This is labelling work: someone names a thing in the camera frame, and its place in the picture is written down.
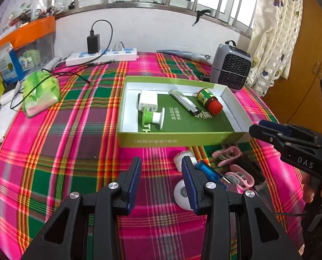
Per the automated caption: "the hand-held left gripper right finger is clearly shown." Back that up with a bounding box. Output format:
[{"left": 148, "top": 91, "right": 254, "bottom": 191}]
[{"left": 181, "top": 156, "right": 303, "bottom": 260}]

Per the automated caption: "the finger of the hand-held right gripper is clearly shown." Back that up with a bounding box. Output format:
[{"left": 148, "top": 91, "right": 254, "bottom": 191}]
[
  {"left": 258, "top": 120, "right": 322, "bottom": 148},
  {"left": 249, "top": 125, "right": 322, "bottom": 180}
]

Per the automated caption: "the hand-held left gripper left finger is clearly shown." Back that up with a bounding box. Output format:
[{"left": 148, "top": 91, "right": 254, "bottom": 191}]
[{"left": 20, "top": 157, "right": 142, "bottom": 260}]

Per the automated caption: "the white panda-shaped gadget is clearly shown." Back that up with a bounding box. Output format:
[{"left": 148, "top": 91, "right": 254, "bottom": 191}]
[{"left": 174, "top": 179, "right": 194, "bottom": 211}]

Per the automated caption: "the clear blue USB device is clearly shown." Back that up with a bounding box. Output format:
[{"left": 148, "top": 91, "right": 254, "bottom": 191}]
[{"left": 195, "top": 161, "right": 229, "bottom": 193}]

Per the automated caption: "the pink plastic clip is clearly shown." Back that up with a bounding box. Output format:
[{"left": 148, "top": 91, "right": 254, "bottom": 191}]
[
  {"left": 224, "top": 171, "right": 255, "bottom": 189},
  {"left": 212, "top": 146, "right": 242, "bottom": 167}
]

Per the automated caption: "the brown bottle with red cap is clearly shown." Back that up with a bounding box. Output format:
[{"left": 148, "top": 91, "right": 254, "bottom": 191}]
[{"left": 197, "top": 88, "right": 223, "bottom": 115}]

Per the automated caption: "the green and white spool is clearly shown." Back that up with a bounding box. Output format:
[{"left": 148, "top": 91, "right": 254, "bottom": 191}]
[{"left": 141, "top": 107, "right": 165, "bottom": 130}]

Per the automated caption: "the silver metal bar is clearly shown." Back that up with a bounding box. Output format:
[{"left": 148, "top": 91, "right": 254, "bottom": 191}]
[{"left": 170, "top": 90, "right": 201, "bottom": 115}]

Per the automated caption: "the white USB wall charger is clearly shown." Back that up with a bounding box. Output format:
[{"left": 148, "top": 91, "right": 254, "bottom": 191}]
[{"left": 138, "top": 91, "right": 159, "bottom": 111}]

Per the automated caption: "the person's right hand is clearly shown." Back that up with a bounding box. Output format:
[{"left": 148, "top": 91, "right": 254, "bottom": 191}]
[{"left": 302, "top": 174, "right": 322, "bottom": 203}]

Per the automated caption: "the wooden wardrobe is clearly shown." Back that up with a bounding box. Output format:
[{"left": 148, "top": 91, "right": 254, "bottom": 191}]
[{"left": 264, "top": 0, "right": 322, "bottom": 133}]

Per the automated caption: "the grey mini heater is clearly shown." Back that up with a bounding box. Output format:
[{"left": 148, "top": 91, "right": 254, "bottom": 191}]
[{"left": 210, "top": 41, "right": 252, "bottom": 92}]

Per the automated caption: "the pink and green plaid tablecloth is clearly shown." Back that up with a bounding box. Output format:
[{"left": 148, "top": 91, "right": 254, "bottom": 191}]
[{"left": 0, "top": 51, "right": 313, "bottom": 260}]

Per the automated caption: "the cream spotted curtain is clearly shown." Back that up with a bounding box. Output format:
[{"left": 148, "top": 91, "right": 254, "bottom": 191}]
[{"left": 245, "top": 0, "right": 305, "bottom": 96}]

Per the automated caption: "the grey floral folded umbrella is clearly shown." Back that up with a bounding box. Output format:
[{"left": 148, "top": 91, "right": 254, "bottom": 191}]
[{"left": 156, "top": 49, "right": 215, "bottom": 65}]

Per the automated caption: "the green plastic bag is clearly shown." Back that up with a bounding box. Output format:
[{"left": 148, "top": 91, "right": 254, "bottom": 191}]
[{"left": 22, "top": 70, "right": 62, "bottom": 118}]

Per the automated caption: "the white power strip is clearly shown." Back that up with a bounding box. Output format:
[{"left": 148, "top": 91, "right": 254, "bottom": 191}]
[{"left": 66, "top": 47, "right": 138, "bottom": 66}]

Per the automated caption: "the white oblong device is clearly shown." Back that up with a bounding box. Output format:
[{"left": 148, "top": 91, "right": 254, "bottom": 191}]
[{"left": 43, "top": 57, "right": 62, "bottom": 72}]

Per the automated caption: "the black power adapter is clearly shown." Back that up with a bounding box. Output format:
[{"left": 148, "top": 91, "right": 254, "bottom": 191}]
[{"left": 87, "top": 35, "right": 100, "bottom": 55}]

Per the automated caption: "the small white oval device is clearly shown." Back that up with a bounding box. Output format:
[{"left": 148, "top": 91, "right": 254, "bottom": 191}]
[{"left": 0, "top": 81, "right": 22, "bottom": 105}]

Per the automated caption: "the metal window grille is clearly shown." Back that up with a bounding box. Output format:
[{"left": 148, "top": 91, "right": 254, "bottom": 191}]
[{"left": 50, "top": 0, "right": 259, "bottom": 38}]

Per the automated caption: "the blue and white carton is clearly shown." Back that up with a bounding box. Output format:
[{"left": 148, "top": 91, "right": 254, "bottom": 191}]
[{"left": 0, "top": 43, "right": 24, "bottom": 84}]

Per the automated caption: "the clear bin with orange lid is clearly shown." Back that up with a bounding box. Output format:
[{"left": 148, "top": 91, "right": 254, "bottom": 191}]
[{"left": 0, "top": 16, "right": 56, "bottom": 68}]

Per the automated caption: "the pile of assorted clutter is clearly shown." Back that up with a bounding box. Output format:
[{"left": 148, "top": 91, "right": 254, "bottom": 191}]
[{"left": 0, "top": 0, "right": 69, "bottom": 33}]

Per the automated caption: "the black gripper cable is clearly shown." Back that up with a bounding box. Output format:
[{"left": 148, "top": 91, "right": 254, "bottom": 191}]
[{"left": 273, "top": 212, "right": 306, "bottom": 218}]

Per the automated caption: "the thin black cable with plug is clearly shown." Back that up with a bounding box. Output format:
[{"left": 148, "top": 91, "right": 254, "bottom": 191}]
[{"left": 11, "top": 68, "right": 93, "bottom": 111}]

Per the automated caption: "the black strap on grille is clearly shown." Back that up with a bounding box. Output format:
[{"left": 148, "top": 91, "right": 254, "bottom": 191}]
[{"left": 193, "top": 9, "right": 211, "bottom": 27}]

